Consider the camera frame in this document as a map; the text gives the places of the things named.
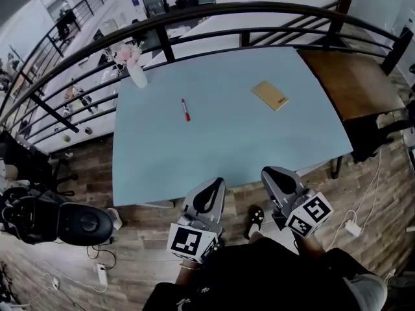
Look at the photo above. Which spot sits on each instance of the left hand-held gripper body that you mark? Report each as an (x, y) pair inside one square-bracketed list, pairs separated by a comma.
[(184, 241)]

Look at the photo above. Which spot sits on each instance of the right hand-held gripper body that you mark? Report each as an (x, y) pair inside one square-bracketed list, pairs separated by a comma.
[(311, 215)]

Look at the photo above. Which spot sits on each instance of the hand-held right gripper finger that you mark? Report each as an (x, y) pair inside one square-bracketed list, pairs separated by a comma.
[(269, 193), (298, 183)]

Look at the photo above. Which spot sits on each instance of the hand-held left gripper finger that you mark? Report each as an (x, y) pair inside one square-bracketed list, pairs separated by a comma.
[(194, 199), (220, 206)]

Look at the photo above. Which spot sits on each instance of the red pen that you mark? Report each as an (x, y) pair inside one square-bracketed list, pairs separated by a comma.
[(185, 110)]

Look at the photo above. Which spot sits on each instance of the brown notebook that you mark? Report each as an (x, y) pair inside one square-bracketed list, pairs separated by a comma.
[(269, 95)]

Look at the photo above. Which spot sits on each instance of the person's left forearm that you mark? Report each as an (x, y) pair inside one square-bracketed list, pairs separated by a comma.
[(186, 275)]

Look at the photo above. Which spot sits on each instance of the person's right forearm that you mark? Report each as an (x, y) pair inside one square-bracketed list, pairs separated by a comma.
[(308, 246)]

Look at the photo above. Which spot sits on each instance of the light blue table top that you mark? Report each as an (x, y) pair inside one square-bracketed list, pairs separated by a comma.
[(227, 134)]

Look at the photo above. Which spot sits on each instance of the black clog shoe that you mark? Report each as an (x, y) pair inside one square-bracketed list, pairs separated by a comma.
[(254, 219)]

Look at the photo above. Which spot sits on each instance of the white charger block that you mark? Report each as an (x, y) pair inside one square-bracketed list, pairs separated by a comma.
[(352, 228)]

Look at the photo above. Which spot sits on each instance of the person's bare leg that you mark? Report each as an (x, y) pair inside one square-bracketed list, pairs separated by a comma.
[(256, 235)]

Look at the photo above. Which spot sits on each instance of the person's black shirt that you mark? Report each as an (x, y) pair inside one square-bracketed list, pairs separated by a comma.
[(259, 277)]

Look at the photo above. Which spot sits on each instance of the white power strip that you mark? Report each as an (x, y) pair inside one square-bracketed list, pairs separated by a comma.
[(102, 274)]

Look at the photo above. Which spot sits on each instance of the person's grey shorts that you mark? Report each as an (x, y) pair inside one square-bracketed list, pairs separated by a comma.
[(369, 290)]

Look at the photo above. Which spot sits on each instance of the black padded chair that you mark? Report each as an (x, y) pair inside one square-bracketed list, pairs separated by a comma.
[(84, 222)]

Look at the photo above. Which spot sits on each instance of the brown wooden table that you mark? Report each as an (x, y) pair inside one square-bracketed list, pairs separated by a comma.
[(353, 83)]

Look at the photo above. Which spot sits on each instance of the small brown round pot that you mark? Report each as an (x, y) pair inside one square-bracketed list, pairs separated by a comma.
[(88, 130)]

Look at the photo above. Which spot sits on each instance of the small white adapter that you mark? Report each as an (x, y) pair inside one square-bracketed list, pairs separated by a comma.
[(55, 283)]

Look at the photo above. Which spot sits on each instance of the white vase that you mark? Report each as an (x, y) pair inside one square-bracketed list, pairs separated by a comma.
[(137, 76)]

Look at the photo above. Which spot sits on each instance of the small green round pot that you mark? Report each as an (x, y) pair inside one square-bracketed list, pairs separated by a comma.
[(66, 138)]

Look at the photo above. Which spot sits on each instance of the black swivel chair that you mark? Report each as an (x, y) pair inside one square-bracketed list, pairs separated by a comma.
[(29, 160)]

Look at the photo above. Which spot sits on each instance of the black metal railing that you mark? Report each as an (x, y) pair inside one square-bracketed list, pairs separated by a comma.
[(259, 6)]

